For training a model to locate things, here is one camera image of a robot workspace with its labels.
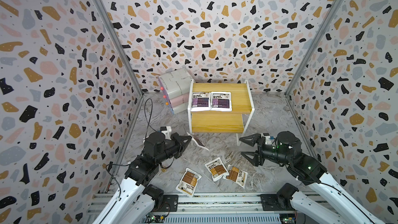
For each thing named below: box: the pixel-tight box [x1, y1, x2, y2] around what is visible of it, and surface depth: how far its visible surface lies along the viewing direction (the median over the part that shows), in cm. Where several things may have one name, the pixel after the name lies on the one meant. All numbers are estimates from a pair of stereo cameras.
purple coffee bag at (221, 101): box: [210, 91, 233, 112], surface depth 73 cm
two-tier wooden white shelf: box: [187, 79, 255, 147], surface depth 81 cm
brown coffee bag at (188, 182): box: [175, 168, 203, 198], surface depth 80 cm
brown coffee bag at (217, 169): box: [204, 157, 230, 182], surface depth 84 cm
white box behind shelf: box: [157, 67, 193, 110], surface depth 99 cm
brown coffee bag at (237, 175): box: [222, 164, 249, 189], surface depth 82 cm
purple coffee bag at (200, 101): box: [190, 91, 211, 112], surface depth 72 cm
